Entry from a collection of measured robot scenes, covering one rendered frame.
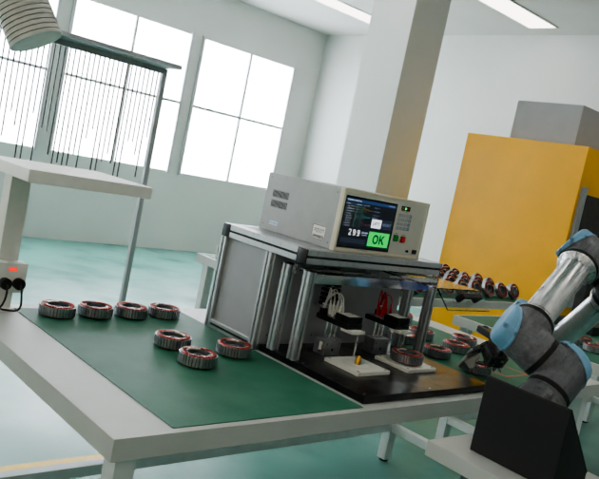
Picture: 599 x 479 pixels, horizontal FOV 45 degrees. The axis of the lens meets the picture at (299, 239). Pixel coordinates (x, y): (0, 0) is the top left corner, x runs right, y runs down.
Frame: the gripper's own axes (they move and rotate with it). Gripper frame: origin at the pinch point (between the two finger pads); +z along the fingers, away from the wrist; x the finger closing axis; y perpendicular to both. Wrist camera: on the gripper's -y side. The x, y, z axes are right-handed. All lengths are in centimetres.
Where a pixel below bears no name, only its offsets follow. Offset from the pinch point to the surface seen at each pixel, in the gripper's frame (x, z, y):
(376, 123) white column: 95, 99, -370
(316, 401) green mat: -80, -25, 44
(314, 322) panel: -64, -4, -7
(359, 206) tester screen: -62, -47, -19
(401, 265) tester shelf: -39, -28, -16
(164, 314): -113, 10, -16
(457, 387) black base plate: -24.6, -15.7, 24.6
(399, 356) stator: -38.7, -10.4, 9.5
